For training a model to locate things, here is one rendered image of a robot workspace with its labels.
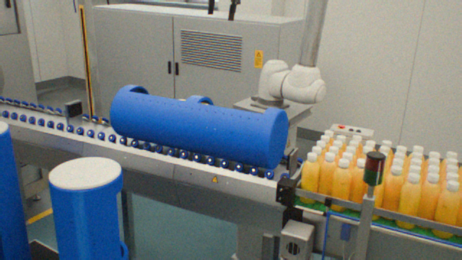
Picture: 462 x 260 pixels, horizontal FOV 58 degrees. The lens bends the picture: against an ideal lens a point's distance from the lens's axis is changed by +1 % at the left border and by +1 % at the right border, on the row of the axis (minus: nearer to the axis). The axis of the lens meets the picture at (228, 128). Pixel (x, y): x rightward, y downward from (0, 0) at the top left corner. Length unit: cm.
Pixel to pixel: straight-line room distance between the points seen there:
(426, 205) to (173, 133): 113
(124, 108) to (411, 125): 312
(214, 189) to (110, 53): 285
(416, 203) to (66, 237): 137
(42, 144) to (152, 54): 183
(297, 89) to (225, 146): 60
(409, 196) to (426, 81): 278
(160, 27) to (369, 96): 221
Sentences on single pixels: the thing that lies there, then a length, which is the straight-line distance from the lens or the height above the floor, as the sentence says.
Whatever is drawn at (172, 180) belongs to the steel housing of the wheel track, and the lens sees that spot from 215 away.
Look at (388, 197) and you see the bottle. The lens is 178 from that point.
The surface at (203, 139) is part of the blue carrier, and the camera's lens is 194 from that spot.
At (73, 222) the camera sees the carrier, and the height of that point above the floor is 89.
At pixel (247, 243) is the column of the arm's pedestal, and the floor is 17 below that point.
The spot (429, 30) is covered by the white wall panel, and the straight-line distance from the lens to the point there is 435.
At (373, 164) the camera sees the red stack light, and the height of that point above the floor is 124.
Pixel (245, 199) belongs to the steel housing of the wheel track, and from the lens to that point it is 198.
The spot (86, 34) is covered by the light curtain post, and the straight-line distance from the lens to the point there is 284.
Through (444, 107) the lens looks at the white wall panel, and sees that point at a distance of 446.
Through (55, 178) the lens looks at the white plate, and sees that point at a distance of 179.
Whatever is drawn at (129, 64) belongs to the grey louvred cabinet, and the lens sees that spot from 444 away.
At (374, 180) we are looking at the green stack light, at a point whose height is 118.
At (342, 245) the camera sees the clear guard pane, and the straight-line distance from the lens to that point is 176.
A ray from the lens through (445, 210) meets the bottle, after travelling 175.
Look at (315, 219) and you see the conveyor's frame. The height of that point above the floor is 87.
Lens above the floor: 181
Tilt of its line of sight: 21 degrees down
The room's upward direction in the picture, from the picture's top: 1 degrees clockwise
